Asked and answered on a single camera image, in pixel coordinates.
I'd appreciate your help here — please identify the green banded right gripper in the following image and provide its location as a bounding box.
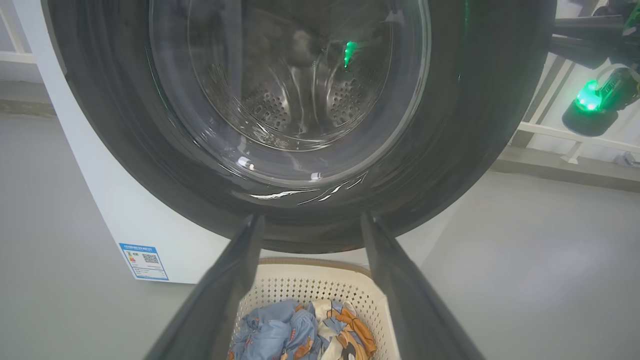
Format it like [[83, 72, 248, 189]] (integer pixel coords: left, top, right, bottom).
[[549, 0, 640, 70]]

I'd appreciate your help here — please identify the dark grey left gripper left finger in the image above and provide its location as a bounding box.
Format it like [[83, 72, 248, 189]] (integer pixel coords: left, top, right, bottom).
[[144, 214, 265, 360]]

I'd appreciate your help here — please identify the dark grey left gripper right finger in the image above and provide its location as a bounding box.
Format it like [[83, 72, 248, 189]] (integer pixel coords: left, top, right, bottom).
[[360, 212, 487, 360]]

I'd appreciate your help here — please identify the blue cream orange patterned garment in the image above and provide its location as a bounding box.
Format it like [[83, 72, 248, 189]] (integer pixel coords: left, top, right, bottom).
[[229, 299, 378, 360]]

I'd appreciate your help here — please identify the black round glass washer door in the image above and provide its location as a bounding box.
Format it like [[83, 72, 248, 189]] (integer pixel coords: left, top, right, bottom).
[[42, 0, 558, 254]]

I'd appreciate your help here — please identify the cream perforated laundry basket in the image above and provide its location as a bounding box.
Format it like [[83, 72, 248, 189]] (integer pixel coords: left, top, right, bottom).
[[230, 257, 401, 360]]

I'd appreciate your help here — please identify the white front-load washing machine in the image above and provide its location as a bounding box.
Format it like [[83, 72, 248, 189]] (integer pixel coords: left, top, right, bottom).
[[12, 0, 461, 285]]

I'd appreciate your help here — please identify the blue white energy label sticker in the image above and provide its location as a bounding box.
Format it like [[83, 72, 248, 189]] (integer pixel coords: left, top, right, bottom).
[[119, 243, 170, 281]]

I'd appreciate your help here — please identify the perforated steel washer drum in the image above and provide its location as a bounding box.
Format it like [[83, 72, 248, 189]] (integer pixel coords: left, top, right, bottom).
[[189, 0, 394, 152]]

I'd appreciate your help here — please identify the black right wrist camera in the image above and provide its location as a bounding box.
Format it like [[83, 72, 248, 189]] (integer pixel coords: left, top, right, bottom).
[[562, 64, 640, 137]]

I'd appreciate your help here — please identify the small grey metal bracket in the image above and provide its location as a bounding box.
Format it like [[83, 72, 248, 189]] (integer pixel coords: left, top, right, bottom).
[[614, 151, 640, 169]]

